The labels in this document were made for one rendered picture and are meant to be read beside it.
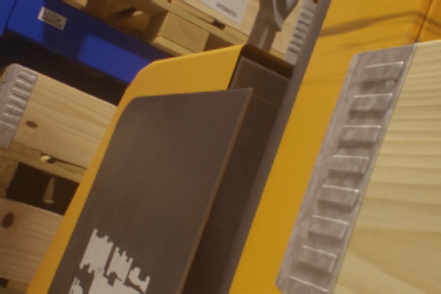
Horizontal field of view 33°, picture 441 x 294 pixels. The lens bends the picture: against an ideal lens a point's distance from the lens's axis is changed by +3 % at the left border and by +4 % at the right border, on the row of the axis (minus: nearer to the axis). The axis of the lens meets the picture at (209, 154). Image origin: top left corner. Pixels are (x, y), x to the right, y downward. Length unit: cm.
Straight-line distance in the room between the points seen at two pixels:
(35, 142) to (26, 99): 12
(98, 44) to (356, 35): 154
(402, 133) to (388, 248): 8
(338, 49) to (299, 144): 10
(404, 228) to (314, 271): 8
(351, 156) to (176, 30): 170
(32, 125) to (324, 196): 156
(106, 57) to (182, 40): 23
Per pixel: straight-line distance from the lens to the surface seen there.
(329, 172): 55
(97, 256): 92
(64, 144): 207
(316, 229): 54
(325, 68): 71
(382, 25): 67
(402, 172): 50
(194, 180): 74
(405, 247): 47
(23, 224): 206
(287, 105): 75
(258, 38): 142
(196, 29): 223
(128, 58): 220
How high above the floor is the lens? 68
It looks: 7 degrees up
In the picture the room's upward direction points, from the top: 20 degrees clockwise
